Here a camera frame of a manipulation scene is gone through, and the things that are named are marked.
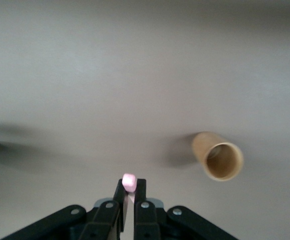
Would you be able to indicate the pink chopstick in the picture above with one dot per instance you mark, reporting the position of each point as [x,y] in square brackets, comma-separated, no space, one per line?
[129,182]

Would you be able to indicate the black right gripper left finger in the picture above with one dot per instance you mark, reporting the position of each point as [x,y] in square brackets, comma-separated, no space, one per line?
[104,217]

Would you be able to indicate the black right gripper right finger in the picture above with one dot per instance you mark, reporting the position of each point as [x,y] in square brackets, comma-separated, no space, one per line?
[147,220]

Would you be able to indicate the wooden cup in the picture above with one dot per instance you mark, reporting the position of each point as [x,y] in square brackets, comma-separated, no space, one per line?
[202,147]

